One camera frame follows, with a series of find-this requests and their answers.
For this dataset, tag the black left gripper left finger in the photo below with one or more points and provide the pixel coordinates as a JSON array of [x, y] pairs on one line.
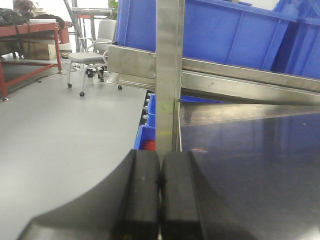
[[134, 200]]

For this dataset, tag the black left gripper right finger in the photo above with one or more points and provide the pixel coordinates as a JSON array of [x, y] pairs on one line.
[[190, 208]]

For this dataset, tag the stainless steel shelf rack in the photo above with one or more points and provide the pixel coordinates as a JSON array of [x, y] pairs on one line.
[[196, 92]]

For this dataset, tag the blue bin with red item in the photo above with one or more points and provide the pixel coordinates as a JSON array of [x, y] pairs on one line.
[[147, 132]]

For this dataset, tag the white office chair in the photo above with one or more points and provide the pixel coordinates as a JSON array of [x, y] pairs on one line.
[[95, 55]]

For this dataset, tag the red metal workbench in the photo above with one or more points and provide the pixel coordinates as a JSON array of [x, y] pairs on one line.
[[25, 33]]

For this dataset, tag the cardboard box under bench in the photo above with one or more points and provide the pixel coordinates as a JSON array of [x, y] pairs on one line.
[[39, 51]]

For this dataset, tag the large blue plastic bin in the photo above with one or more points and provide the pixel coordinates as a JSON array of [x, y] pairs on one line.
[[285, 39]]

